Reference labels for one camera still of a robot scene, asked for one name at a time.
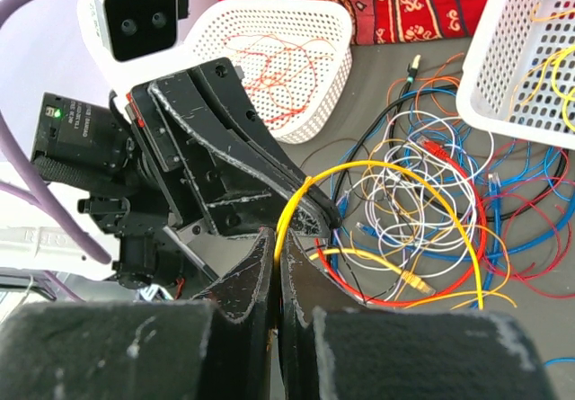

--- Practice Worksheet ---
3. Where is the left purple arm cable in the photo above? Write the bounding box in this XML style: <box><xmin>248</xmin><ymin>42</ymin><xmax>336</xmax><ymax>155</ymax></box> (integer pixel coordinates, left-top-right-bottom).
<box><xmin>0</xmin><ymin>0</ymin><xmax>113</xmax><ymax>266</ymax></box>

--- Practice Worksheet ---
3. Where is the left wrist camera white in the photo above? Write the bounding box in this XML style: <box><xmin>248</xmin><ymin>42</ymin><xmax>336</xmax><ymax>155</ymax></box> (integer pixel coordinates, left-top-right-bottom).
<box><xmin>77</xmin><ymin>0</ymin><xmax>190</xmax><ymax>97</ymax></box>

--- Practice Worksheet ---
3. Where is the thin dark red cable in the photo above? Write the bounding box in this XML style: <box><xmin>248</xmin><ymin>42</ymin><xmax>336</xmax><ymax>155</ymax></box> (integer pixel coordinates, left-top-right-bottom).
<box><xmin>480</xmin><ymin>138</ymin><xmax>575</xmax><ymax>300</ymax></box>

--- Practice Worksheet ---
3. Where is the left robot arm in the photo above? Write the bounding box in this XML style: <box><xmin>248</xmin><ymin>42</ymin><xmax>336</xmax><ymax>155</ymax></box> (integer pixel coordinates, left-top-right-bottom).
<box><xmin>31</xmin><ymin>58</ymin><xmax>305</xmax><ymax>298</ymax></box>

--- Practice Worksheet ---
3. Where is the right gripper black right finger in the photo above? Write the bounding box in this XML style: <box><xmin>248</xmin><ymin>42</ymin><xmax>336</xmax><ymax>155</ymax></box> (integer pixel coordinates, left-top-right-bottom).
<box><xmin>279</xmin><ymin>234</ymin><xmax>555</xmax><ymax>399</ymax></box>

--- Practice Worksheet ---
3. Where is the white thin cable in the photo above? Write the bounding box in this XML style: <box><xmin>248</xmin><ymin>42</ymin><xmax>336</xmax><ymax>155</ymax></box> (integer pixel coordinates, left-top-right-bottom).
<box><xmin>345</xmin><ymin>116</ymin><xmax>495</xmax><ymax>280</ymax></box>

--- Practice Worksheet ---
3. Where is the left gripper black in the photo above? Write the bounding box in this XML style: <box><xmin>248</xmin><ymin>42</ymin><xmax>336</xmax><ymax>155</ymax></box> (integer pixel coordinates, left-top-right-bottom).
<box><xmin>125</xmin><ymin>56</ymin><xmax>342</xmax><ymax>239</ymax></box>

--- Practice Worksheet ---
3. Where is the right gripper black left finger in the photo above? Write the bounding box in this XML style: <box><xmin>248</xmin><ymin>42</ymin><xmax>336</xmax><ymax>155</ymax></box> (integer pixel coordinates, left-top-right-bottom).
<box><xmin>1</xmin><ymin>228</ymin><xmax>275</xmax><ymax>399</ymax></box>

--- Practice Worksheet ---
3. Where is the white oval perforated basket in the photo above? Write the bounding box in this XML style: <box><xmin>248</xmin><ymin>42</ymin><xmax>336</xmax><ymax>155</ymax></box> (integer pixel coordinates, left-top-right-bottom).
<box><xmin>183</xmin><ymin>0</ymin><xmax>353</xmax><ymax>145</ymax></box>

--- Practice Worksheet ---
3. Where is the bright yellow thin cable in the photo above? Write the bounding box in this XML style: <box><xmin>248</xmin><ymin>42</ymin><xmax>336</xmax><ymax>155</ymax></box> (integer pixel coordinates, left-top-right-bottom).
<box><xmin>507</xmin><ymin>2</ymin><xmax>575</xmax><ymax>131</ymax></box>

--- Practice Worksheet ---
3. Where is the black cable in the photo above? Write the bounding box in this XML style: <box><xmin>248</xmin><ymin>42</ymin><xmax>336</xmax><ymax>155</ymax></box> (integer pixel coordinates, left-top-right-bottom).
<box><xmin>332</xmin><ymin>53</ymin><xmax>567</xmax><ymax>302</ymax></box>

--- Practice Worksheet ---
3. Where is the white rectangular basket, middle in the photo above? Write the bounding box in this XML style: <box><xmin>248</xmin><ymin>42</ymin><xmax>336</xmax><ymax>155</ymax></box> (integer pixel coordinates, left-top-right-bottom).
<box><xmin>456</xmin><ymin>0</ymin><xmax>574</xmax><ymax>150</ymax></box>

